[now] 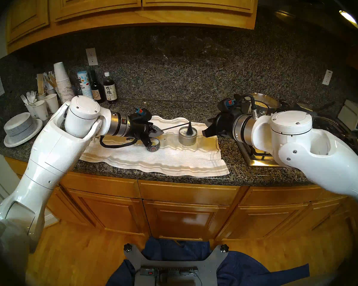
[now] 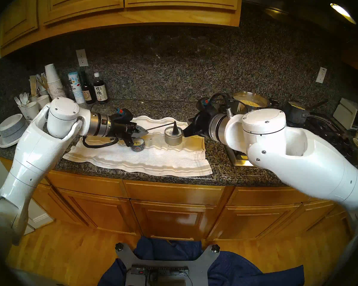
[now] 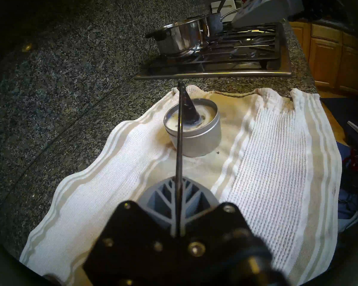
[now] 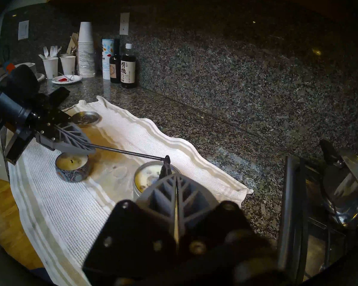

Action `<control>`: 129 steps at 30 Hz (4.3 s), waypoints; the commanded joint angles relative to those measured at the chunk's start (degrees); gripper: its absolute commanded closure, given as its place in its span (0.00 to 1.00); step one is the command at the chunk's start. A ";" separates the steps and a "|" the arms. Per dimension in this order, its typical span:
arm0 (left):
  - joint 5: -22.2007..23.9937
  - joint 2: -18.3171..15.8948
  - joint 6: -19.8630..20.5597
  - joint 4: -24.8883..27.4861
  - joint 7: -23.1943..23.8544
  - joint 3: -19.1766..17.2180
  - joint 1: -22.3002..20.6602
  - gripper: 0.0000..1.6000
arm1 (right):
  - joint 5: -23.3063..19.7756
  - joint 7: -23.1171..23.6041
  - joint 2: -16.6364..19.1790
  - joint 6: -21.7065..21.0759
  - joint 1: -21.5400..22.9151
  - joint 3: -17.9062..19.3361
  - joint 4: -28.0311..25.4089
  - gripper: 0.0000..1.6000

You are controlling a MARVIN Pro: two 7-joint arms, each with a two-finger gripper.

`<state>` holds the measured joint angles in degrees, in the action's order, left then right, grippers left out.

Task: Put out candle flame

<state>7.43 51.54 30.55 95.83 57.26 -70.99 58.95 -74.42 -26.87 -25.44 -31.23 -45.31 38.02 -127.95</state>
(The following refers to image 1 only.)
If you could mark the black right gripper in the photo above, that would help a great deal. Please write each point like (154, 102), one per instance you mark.
(225, 124)

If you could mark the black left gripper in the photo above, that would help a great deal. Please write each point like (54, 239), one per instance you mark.
(140, 129)

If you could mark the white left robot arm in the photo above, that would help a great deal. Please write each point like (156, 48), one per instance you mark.
(53, 157)

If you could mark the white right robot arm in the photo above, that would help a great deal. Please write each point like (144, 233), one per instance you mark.
(292, 130)

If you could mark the blue patterned bowl candle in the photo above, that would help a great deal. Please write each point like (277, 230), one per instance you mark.
(155, 147)

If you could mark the silver tin candle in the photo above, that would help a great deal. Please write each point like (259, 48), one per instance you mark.
(187, 141)

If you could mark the white beige striped towel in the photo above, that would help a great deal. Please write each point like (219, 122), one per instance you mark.
(167, 160)

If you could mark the gas stove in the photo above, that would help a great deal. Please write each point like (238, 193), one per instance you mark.
(256, 158)

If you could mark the soy sauce bottle white label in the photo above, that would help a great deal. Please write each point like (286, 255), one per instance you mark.
(110, 91)

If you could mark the stainless steel pot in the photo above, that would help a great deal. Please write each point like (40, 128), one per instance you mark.
(270, 103)

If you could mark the dark bottle tan label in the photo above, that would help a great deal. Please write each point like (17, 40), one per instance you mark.
(97, 93)

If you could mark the wooden lower cabinets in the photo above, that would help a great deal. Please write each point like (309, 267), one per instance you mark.
(185, 199)

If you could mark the wooden cabinets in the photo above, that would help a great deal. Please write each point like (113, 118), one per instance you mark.
(185, 199)
(107, 8)

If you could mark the white salt canister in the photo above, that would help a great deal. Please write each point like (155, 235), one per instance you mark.
(85, 85)

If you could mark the white outlet near bottles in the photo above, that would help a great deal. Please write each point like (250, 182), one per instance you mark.
(92, 56)

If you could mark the tall stack paper cups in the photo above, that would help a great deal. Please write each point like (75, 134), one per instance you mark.
(64, 85)

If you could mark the white paper cup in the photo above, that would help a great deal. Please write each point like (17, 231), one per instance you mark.
(41, 97)
(41, 111)
(52, 103)
(29, 112)
(50, 91)

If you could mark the paper wrapped chopsticks bundle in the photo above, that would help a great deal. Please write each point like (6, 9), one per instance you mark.
(50, 79)

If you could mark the black star knob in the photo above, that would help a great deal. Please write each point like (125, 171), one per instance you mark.
(224, 248)
(128, 248)

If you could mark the white outlet near stove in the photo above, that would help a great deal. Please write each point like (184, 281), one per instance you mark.
(327, 77)

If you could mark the wide wooden stirrer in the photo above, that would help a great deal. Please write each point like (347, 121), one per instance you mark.
(40, 84)

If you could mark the white plastic fork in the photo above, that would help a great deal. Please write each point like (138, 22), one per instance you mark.
(34, 94)
(24, 99)
(29, 96)

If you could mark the wooden upper cabinets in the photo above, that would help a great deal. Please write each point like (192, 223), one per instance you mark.
(107, 8)

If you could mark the stack of grey paper bowls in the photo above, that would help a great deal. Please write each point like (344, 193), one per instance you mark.
(19, 126)

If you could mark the white box appliance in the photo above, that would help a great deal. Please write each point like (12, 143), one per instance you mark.
(352, 114)

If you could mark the dark blue cloth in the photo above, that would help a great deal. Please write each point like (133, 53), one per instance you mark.
(250, 270)

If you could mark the dark range hood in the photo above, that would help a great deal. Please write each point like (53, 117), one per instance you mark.
(301, 2)

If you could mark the range hood light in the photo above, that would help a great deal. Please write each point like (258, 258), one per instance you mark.
(349, 18)

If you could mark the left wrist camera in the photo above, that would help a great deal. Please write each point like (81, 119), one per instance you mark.
(141, 114)

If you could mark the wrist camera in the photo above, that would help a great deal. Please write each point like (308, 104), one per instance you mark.
(141, 114)
(226, 105)

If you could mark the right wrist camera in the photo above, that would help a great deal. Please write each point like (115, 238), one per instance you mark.
(226, 105)

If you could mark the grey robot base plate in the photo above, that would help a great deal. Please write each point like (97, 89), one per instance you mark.
(208, 264)

